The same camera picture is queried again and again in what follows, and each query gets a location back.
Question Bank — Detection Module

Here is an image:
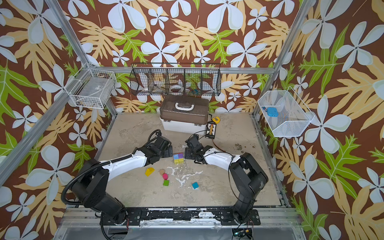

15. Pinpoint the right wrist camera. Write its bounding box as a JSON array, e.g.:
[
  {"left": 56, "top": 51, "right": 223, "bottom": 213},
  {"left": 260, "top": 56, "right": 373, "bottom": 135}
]
[{"left": 186, "top": 134, "right": 200, "bottom": 148}]

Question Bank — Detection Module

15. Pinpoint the yellow wedge block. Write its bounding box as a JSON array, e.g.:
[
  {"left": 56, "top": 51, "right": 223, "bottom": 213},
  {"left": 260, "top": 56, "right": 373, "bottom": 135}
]
[{"left": 145, "top": 167, "right": 155, "bottom": 177}]

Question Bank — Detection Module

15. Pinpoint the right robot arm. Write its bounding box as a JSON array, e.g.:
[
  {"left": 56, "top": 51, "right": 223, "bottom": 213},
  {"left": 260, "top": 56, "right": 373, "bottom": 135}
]
[{"left": 186, "top": 134, "right": 269, "bottom": 224}]

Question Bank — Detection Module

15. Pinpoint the white mesh basket right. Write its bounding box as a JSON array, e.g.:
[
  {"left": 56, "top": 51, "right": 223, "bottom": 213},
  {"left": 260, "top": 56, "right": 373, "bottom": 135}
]
[{"left": 258, "top": 88, "right": 315, "bottom": 138}]

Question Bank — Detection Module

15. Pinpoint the blue object in basket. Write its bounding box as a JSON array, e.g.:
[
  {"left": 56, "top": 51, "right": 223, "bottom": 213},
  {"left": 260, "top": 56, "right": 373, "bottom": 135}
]
[{"left": 267, "top": 107, "right": 279, "bottom": 118}]

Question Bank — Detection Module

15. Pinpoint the black battery holder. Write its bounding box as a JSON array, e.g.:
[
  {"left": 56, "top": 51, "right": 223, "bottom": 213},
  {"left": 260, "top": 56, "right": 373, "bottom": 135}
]
[{"left": 205, "top": 122, "right": 217, "bottom": 140}]

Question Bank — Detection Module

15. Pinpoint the black wire basket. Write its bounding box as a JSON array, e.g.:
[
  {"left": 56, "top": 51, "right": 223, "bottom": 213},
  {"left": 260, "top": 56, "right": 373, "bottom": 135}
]
[{"left": 128, "top": 63, "right": 222, "bottom": 97}]

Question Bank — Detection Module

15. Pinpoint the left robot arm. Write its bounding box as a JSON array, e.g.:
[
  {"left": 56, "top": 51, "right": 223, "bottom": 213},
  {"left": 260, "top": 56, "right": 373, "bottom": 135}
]
[{"left": 61, "top": 129, "right": 172, "bottom": 225}]

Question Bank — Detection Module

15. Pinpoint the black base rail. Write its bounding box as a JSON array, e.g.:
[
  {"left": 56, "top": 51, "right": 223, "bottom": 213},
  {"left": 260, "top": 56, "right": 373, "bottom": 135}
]
[{"left": 100, "top": 207, "right": 261, "bottom": 227}]

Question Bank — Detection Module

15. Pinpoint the teal cube block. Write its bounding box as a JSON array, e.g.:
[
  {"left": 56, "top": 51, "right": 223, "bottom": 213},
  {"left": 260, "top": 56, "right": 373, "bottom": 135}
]
[{"left": 192, "top": 182, "right": 199, "bottom": 189}]

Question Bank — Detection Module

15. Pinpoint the white wire basket left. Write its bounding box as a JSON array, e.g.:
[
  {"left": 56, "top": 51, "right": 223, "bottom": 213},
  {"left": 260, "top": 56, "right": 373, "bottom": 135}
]
[{"left": 68, "top": 68, "right": 117, "bottom": 109}]

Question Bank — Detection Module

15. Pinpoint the brown lid storage box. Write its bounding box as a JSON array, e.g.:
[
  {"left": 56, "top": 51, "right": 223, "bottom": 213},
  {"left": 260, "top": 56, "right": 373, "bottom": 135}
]
[{"left": 160, "top": 95, "right": 209, "bottom": 135}]

